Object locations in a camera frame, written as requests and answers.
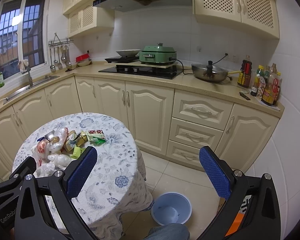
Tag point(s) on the cream cabinet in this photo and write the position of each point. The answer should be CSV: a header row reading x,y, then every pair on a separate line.
x,y
84,18
258,17

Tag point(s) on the red white green wrapper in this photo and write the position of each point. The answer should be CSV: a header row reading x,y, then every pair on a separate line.
x,y
96,137

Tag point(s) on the sink faucet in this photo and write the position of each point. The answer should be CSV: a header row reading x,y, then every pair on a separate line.
x,y
26,72

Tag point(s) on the steel wok with lid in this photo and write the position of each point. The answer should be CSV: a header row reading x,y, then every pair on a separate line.
x,y
210,73

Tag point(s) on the red printed clear plastic bag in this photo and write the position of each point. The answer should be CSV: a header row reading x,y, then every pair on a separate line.
x,y
52,144

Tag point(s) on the round table floral cloth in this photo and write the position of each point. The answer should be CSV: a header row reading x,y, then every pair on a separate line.
x,y
117,183

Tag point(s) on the black gas stove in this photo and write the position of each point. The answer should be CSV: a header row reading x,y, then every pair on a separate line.
x,y
164,73

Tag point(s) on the cream upper left cabinet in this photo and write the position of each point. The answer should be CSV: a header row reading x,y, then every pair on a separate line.
x,y
84,18

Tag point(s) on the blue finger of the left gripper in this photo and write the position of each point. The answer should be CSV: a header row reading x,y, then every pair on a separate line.
x,y
28,166

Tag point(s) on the red box on counter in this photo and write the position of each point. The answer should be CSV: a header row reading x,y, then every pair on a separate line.
x,y
82,57

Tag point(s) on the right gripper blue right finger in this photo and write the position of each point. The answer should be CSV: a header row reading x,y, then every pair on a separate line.
x,y
228,186

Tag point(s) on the blue white snack bag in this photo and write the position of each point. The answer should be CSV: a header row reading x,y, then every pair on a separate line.
x,y
70,141

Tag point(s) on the cream upper right cabinet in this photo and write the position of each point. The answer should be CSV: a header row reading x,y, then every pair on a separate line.
x,y
258,17

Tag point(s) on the green electric cooker pot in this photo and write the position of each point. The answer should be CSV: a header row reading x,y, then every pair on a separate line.
x,y
158,54

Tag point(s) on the person's jeans leg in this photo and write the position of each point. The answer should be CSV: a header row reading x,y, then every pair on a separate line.
x,y
172,231

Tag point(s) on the lime green plastic bag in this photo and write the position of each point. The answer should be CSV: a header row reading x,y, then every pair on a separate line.
x,y
77,151

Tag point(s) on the cream lower cabinets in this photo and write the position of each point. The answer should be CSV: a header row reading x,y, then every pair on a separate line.
x,y
165,120

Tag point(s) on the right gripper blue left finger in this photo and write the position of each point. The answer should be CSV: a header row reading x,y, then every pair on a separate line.
x,y
67,184

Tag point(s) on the yellow snack wrapper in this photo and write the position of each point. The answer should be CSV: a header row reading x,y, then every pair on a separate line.
x,y
81,139

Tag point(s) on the white plastic wad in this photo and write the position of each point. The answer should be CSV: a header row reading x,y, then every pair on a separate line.
x,y
59,161

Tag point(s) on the kitchen window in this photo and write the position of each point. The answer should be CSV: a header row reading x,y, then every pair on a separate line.
x,y
21,35

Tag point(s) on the clear plastic wrap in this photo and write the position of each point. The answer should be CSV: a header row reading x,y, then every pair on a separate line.
x,y
48,169

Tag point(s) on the small seasoning bottle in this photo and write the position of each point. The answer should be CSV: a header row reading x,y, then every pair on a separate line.
x,y
255,86

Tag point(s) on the hanging utensil rack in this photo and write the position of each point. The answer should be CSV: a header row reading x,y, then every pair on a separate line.
x,y
59,53

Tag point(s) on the white bowl on stove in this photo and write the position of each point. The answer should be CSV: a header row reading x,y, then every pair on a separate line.
x,y
128,52

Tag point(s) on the light blue trash bin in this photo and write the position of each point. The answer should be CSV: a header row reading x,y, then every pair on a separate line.
x,y
171,207

